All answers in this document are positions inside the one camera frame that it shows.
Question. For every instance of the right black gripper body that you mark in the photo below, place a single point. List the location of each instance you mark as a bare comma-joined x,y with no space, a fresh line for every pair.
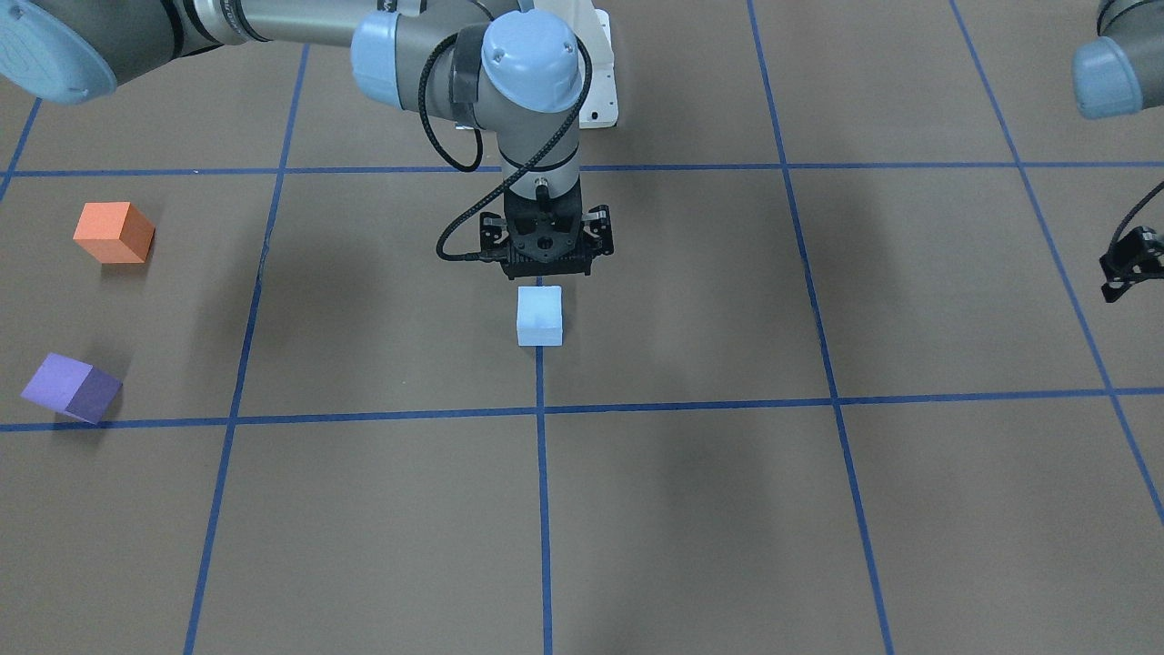
598,233

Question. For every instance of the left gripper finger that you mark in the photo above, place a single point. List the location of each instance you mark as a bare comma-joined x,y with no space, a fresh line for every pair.
1134,258

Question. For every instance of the light blue foam block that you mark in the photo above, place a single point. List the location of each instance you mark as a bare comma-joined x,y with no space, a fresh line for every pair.
540,316

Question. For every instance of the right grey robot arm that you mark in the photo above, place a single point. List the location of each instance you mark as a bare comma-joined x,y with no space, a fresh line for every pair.
70,52

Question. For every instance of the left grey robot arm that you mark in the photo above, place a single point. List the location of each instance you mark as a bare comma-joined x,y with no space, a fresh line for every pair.
1120,73

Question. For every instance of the orange foam block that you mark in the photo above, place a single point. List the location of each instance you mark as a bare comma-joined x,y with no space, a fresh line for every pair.
114,233

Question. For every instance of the purple foam block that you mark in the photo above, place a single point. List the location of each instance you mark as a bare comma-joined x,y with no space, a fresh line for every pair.
73,388

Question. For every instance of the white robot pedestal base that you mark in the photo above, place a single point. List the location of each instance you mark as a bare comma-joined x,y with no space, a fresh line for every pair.
544,56

